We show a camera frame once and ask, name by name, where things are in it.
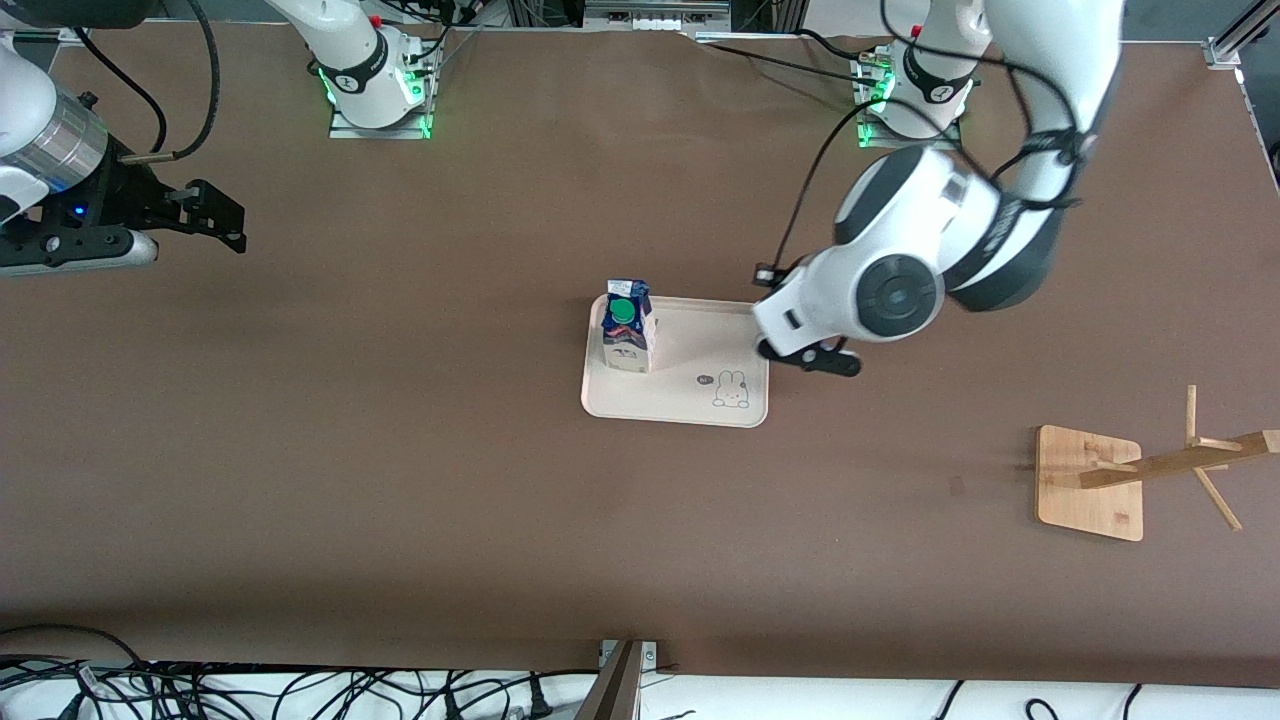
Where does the blue white milk carton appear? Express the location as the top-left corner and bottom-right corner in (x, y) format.
(600, 279), (658, 374)

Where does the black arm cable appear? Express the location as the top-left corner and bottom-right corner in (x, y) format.
(755, 0), (1101, 286)
(75, 0), (221, 166)

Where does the wooden mug rack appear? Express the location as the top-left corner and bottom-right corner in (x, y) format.
(1036, 385), (1280, 542)

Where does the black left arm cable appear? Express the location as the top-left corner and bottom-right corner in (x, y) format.
(755, 0), (1101, 286)

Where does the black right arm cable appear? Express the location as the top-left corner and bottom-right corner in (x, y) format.
(75, 0), (221, 166)

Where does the cream rabbit print tray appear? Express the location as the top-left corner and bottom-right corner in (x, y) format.
(581, 296), (771, 429)

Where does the aluminium frame profile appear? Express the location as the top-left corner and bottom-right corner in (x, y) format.
(1205, 0), (1280, 71)

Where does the black base cable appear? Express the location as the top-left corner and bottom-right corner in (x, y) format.
(712, 42), (881, 91)

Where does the grey metal post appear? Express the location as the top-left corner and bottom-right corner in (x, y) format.
(578, 640), (641, 720)

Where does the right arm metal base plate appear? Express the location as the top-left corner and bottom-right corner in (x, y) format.
(328, 95), (434, 141)

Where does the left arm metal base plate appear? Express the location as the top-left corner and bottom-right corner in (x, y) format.
(857, 55), (964, 151)

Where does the grey metal rail unit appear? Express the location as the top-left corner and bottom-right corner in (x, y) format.
(585, 0), (731, 31)

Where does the tangled black cable bundle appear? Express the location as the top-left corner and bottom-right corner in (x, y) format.
(0, 625), (601, 720)

